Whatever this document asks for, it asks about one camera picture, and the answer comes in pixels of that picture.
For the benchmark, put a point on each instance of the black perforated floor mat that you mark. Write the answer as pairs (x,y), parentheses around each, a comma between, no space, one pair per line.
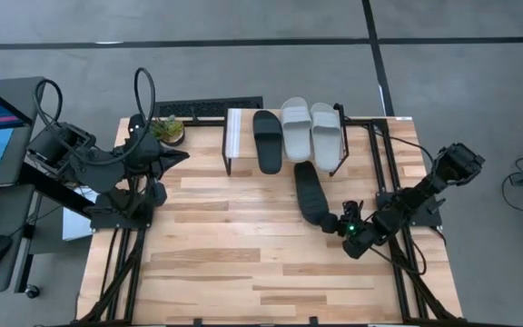
(207,108)

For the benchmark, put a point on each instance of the black aluminium station frame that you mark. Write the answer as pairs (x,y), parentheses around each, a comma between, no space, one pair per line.
(130,290)

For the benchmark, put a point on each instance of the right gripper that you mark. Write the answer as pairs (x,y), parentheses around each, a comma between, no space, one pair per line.
(357,238)

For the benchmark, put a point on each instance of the black rubber slide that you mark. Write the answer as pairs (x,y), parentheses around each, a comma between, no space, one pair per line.
(267,145)
(309,195)

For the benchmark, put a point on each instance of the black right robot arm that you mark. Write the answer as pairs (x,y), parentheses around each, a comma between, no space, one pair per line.
(425,191)

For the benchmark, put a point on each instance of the grey rubber slide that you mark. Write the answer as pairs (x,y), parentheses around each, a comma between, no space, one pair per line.
(296,136)
(326,141)

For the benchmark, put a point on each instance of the black caster wheel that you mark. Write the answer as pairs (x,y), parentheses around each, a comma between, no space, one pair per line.
(32,291)

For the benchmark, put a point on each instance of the wooden shelf with black frame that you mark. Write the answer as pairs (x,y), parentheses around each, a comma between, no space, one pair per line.
(243,136)

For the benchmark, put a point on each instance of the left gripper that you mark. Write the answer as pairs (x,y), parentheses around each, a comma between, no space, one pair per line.
(145,154)

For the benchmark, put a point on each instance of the white paper sheet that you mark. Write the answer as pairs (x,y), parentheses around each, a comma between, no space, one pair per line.
(73,227)

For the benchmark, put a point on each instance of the potted succulent plant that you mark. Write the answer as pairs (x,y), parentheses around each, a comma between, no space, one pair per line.
(168,129)

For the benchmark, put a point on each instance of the grey desk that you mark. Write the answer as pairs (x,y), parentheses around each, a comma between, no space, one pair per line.
(21,95)

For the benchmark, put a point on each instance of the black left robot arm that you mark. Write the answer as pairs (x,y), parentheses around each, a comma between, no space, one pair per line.
(102,172)

